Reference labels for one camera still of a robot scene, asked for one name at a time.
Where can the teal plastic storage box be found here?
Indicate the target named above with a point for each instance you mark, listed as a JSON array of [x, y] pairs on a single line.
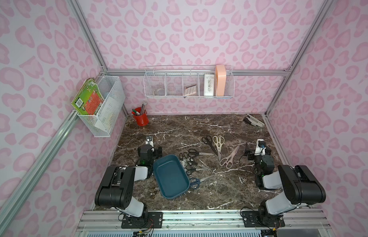
[[171, 176]]

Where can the small black scissors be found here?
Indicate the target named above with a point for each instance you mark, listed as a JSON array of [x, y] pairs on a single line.
[[192, 162], [190, 170]]

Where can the beige kitchen scissors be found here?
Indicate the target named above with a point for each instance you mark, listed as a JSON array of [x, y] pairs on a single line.
[[219, 141]]

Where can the blue handled scissors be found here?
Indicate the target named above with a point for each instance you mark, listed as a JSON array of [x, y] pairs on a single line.
[[195, 182]]

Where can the pink handled scissors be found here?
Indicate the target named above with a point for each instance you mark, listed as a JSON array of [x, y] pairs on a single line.
[[228, 161]]

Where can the small pink calculator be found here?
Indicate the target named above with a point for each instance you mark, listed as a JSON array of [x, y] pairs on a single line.
[[191, 90]]

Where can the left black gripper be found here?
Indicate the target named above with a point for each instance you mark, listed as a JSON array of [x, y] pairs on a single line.
[[147, 146]]

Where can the black white stapler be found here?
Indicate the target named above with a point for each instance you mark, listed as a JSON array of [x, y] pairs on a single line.
[[249, 119]]

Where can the white mesh side basket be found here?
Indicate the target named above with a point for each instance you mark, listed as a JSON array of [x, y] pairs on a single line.
[[109, 86]]

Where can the white card in basket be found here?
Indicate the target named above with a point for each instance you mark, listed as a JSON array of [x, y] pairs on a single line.
[[209, 84]]

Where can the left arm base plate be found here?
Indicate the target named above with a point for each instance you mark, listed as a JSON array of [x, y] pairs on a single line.
[[146, 220]]

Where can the pink box in basket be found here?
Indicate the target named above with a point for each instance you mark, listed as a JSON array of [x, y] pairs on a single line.
[[220, 74]]

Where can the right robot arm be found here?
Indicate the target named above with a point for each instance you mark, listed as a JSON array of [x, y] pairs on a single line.
[[298, 184]]

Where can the tape roll in basket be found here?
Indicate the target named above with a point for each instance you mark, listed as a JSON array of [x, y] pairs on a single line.
[[159, 91]]

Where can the white paper in basket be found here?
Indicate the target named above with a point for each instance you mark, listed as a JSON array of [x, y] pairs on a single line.
[[107, 115]]

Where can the white wire wall basket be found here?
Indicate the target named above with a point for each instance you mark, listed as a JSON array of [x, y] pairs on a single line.
[[186, 82]]

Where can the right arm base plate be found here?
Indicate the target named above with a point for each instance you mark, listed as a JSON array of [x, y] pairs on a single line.
[[255, 219]]

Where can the green red booklet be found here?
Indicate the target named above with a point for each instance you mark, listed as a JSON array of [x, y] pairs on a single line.
[[88, 100]]

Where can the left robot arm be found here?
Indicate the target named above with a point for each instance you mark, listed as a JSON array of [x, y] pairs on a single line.
[[116, 187]]

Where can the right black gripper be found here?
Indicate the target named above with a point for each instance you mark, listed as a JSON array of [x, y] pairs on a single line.
[[258, 154]]

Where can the red pen cup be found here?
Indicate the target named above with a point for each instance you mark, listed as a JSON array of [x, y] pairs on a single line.
[[140, 115]]

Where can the small black scissors lower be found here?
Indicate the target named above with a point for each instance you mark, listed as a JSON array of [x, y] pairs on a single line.
[[190, 170]]

